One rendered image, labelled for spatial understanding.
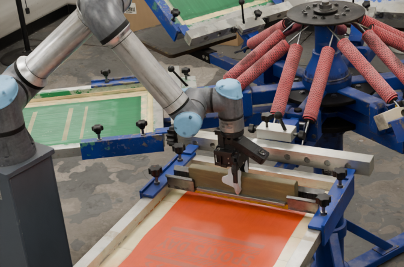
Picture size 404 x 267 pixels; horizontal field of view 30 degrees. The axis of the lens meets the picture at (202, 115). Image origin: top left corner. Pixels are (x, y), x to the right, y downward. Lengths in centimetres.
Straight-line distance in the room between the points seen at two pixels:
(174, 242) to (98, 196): 221
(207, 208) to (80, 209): 202
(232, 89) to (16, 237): 79
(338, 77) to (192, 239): 104
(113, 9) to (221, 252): 74
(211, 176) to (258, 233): 26
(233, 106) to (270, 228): 38
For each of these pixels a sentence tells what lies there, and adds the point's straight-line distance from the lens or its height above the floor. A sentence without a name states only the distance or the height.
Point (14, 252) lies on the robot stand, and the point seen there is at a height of 90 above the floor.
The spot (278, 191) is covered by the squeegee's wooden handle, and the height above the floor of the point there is 103.
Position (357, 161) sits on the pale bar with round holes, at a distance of 242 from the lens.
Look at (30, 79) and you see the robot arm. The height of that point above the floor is 141.
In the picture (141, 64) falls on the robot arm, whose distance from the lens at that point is 205.
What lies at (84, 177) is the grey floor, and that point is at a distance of 464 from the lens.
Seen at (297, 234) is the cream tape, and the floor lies 96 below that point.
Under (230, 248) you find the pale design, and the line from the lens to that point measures 218.
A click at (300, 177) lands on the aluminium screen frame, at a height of 99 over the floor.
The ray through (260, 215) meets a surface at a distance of 231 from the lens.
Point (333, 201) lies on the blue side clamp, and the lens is 229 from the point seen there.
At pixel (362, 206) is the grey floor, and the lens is 413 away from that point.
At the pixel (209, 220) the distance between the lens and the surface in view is 231.
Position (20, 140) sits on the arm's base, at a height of 126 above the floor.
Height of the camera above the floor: 221
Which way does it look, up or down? 25 degrees down
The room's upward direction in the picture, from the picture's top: 5 degrees counter-clockwise
